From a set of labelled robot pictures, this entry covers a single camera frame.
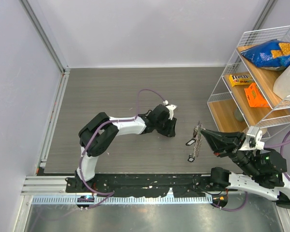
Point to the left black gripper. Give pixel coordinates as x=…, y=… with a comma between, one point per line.
x=170, y=132

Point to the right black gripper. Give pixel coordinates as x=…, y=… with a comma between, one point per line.
x=221, y=142

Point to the keychain with keys and strap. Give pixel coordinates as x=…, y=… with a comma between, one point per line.
x=196, y=141

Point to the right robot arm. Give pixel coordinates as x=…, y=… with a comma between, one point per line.
x=264, y=169

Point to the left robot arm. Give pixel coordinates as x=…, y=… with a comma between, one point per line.
x=97, y=135

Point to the cream lotion bottle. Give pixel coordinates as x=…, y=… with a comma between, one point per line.
x=265, y=133

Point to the orange candy bag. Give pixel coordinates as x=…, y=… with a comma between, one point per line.
x=255, y=97

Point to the yellow candy bag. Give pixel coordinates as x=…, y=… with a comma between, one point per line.
x=239, y=80

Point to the white plastic bottle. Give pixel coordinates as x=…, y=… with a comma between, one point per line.
x=282, y=84

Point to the blue chips bag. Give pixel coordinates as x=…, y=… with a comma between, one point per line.
x=270, y=55

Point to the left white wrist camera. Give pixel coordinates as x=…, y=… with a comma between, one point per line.
x=170, y=107

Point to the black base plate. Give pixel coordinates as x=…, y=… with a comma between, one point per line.
x=144, y=185

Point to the white wire shelf rack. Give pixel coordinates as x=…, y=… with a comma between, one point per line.
x=244, y=96

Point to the white slotted cable duct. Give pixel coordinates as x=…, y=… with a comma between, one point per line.
x=83, y=199

